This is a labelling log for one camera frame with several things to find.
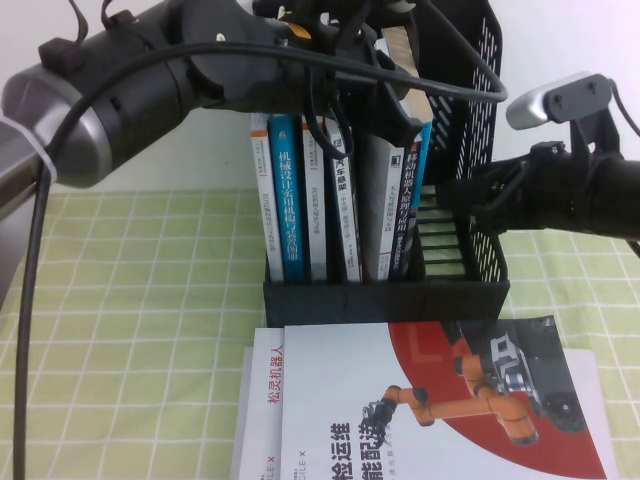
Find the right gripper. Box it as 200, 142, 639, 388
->
433, 142, 621, 237

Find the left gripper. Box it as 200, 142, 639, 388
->
277, 0, 425, 147

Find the blue and grey brand book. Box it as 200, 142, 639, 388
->
381, 26, 436, 195

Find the black spine mobile robot book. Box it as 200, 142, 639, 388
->
389, 139, 429, 282

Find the white spine book black square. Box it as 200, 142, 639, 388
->
357, 132, 407, 283

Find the black plastic book holder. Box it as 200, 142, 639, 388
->
252, 0, 512, 325

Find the dark teal book white spine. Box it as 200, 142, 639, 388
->
323, 117, 364, 283

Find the thick white book orange band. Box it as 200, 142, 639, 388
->
301, 117, 332, 282

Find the blue spine mechanical design book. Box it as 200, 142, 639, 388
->
267, 114, 307, 283

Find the thin white book orange band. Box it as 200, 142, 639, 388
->
249, 112, 276, 282

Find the white brochure red title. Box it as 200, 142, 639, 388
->
238, 327, 287, 480

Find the green checked tablecloth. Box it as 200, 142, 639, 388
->
0, 188, 640, 480

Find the black right camera cable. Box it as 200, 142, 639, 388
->
606, 78, 640, 139

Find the white cable tie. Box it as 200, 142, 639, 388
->
0, 115, 60, 176

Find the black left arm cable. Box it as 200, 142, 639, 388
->
9, 0, 509, 480

